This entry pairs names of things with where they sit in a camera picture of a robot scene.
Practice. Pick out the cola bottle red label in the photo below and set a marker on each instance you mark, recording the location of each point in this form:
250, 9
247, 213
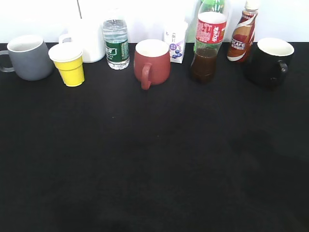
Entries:
203, 66

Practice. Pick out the grey ceramic mug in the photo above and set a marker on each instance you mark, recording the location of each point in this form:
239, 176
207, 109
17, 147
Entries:
29, 58

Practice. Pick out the yellow paper cup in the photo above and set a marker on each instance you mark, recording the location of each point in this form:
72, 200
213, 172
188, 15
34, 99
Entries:
67, 58

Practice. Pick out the green sprite bottle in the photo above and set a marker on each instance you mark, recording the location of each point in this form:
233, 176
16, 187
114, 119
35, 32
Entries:
211, 23

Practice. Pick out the red ceramic mug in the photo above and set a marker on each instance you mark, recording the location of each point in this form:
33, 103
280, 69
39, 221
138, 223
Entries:
151, 62

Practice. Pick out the white blueberry milk carton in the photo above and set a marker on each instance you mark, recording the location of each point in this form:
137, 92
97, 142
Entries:
175, 37

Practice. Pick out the clear water bottle green label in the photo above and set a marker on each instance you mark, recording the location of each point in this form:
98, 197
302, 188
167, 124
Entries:
116, 43

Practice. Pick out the white ceramic mug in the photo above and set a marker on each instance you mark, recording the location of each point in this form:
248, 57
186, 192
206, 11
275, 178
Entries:
88, 35

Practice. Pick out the brown nescafe coffee bottle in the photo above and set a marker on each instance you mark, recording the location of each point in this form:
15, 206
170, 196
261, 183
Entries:
244, 33

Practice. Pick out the black ceramic mug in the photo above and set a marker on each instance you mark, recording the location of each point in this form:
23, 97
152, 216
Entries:
268, 65

